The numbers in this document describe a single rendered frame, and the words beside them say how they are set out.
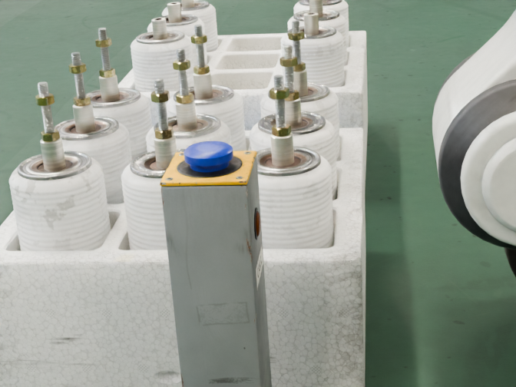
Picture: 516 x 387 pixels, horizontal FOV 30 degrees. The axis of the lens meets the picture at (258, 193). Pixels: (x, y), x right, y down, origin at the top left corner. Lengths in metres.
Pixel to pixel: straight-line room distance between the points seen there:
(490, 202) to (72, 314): 0.45
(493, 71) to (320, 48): 0.69
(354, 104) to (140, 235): 0.56
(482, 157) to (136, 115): 0.56
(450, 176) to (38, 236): 0.43
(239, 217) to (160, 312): 0.23
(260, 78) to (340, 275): 0.70
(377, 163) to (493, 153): 0.91
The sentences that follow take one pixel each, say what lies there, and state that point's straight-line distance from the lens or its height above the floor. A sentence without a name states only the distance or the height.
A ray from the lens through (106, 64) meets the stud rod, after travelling 1.21.
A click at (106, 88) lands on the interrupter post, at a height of 0.27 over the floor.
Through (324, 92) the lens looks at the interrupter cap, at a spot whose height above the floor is 0.25.
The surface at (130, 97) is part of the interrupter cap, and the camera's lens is 1.21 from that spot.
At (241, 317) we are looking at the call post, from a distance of 0.80.
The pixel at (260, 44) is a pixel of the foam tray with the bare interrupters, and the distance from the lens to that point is 1.80.
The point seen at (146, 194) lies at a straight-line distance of 0.95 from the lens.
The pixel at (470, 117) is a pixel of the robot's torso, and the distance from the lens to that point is 0.76.
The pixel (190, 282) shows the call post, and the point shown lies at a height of 0.23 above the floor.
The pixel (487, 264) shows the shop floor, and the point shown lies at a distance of 1.31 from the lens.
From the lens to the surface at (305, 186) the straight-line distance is 0.93.
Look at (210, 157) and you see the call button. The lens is 0.77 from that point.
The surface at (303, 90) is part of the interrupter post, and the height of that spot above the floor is 0.26.
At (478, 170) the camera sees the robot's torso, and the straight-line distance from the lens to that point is 0.75.
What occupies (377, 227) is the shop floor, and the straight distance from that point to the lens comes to 1.41.
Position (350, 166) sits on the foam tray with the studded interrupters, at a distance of 1.14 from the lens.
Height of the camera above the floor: 0.59
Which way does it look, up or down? 22 degrees down
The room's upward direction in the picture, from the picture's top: 4 degrees counter-clockwise
